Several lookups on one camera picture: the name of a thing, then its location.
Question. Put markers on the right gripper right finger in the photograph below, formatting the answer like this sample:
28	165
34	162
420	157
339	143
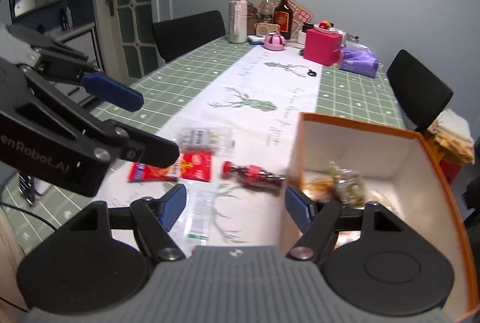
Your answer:
317	223

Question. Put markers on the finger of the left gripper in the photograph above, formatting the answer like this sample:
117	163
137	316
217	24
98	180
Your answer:
27	46
143	147

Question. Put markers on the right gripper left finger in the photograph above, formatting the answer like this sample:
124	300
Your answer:
152	221

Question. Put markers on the green bean snack bag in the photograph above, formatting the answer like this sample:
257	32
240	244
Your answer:
344	186

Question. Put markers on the red snack bag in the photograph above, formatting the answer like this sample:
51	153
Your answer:
196	166

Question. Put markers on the clear yogurt ball bag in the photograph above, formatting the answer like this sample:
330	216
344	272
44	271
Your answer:
216	140

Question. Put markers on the chocolate bean cola bottle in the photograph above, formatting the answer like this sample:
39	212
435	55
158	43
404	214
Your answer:
251	176

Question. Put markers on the green checked tablecloth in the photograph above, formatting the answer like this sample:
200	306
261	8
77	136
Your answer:
256	92

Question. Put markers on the orange cardboard box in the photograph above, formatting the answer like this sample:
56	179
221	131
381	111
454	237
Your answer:
401	167

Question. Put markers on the white deer table runner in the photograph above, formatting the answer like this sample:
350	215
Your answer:
243	216

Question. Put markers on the glass panel door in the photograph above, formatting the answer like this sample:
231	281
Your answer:
126	40

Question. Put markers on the black chair far left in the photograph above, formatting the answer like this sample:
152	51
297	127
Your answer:
176	37

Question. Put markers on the black chair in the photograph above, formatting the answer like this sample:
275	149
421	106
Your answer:
420	93
176	37

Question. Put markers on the black hair clip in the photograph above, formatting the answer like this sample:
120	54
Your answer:
311	73

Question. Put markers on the stool with folded cloths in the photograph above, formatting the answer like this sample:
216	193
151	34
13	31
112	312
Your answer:
450	139

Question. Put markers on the black chair right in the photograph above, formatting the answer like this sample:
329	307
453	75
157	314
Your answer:
420	93

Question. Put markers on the purple tissue pack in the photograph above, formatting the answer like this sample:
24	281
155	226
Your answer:
359	61

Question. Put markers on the white tall tumbler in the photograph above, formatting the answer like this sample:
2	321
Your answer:
237	21

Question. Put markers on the pink gift box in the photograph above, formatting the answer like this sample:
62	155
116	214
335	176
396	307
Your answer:
323	48

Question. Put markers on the pink round container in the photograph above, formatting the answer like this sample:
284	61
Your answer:
274	41

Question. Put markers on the brown liquor bottle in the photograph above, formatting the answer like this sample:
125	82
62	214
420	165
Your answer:
283	17

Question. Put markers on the colourful patterned card board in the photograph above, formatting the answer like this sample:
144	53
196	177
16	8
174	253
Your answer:
300	15

